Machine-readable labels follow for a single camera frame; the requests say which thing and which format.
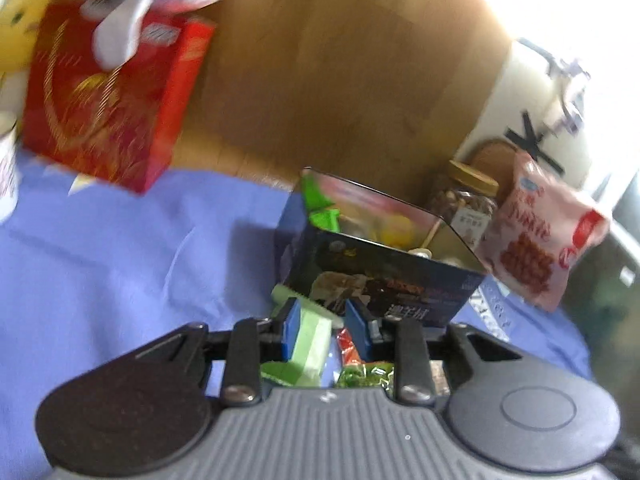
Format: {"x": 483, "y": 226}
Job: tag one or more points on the round wooden board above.
{"x": 492, "y": 157}

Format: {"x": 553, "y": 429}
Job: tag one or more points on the blue printed cloth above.
{"x": 125, "y": 260}

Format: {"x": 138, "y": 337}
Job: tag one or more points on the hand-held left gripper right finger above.
{"x": 357, "y": 329}

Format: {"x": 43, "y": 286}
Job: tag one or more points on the red snack packet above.
{"x": 347, "y": 347}

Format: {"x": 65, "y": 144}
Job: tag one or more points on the red gift box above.
{"x": 107, "y": 95}

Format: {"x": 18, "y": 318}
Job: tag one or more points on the black tape cross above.
{"x": 535, "y": 142}

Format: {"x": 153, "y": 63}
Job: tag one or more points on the yellow duck plush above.
{"x": 17, "y": 25}

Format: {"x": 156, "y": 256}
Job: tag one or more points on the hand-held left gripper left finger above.
{"x": 291, "y": 329}

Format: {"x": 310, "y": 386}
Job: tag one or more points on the pale green snack packet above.
{"x": 312, "y": 342}

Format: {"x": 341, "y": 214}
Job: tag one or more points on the dark printed tin box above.
{"x": 380, "y": 280}

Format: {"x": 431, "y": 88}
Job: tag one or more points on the pink snack bag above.
{"x": 537, "y": 235}

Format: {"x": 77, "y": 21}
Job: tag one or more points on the clear nut jar gold lid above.
{"x": 465, "y": 210}

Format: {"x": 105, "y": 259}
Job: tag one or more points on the green foil snack packet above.
{"x": 365, "y": 375}

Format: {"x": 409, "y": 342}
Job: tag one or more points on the lollipop stick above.
{"x": 431, "y": 239}

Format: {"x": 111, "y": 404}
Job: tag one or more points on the white power adapter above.
{"x": 567, "y": 90}

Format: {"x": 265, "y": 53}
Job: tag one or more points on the white enamel mug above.
{"x": 6, "y": 170}

